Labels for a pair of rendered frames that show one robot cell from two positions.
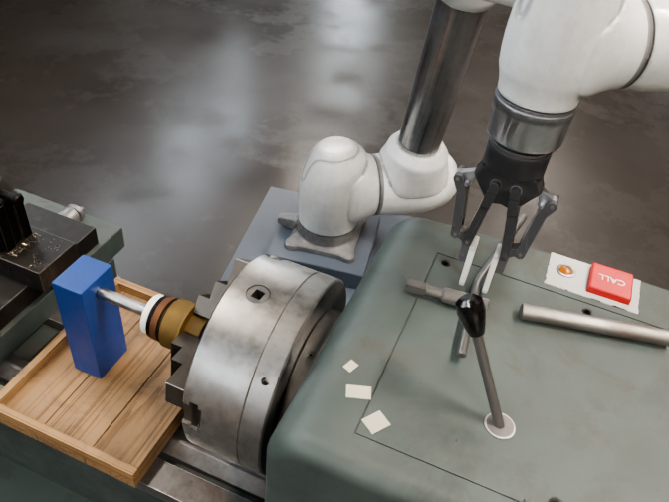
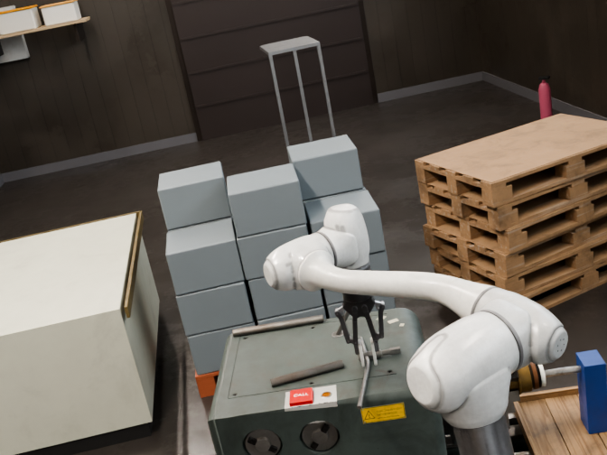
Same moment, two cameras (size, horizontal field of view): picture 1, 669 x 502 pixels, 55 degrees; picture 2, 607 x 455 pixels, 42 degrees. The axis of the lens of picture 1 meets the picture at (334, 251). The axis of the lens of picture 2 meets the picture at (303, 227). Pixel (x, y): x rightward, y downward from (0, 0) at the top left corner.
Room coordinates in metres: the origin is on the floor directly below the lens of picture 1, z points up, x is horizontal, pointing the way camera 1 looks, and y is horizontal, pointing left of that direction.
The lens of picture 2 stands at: (2.45, -0.73, 2.35)
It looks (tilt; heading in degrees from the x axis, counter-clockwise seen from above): 20 degrees down; 167
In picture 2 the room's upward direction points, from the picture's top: 11 degrees counter-clockwise
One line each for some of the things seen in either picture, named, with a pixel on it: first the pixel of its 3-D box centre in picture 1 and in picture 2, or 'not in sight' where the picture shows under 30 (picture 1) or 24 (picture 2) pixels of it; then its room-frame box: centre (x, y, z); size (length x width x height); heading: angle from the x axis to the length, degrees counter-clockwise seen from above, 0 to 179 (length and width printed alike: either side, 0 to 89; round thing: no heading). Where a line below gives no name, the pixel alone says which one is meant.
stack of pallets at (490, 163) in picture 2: not in sight; (536, 208); (-1.84, 1.81, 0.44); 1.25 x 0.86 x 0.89; 99
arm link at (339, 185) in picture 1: (335, 182); not in sight; (1.29, 0.02, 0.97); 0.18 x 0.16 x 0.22; 107
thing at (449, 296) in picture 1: (446, 295); (378, 353); (0.63, -0.16, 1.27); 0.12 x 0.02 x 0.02; 77
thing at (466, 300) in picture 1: (471, 313); not in sight; (0.49, -0.16, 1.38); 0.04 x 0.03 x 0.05; 72
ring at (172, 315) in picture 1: (182, 326); (522, 376); (0.68, 0.23, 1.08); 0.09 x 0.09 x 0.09; 72
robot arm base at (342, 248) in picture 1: (320, 224); not in sight; (1.29, 0.05, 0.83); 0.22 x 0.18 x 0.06; 81
